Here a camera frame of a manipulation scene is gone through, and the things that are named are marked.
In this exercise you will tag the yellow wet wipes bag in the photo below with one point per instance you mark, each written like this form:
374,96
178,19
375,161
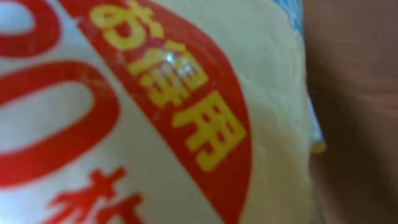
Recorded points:
155,111

